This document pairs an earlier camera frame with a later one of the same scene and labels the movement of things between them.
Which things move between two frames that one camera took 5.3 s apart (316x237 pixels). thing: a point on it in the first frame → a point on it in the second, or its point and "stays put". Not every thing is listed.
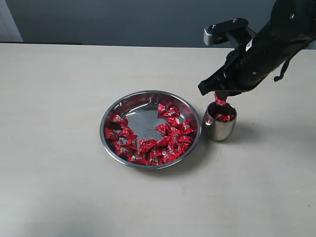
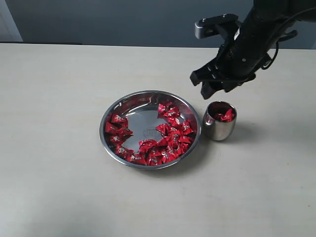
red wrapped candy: [137, 158] stays put
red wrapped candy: [173, 113] stays put
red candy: [111, 134] → [111, 127]
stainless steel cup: [219, 131] stays put
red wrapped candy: [117, 118] stays put
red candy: [218, 101] → [227, 116]
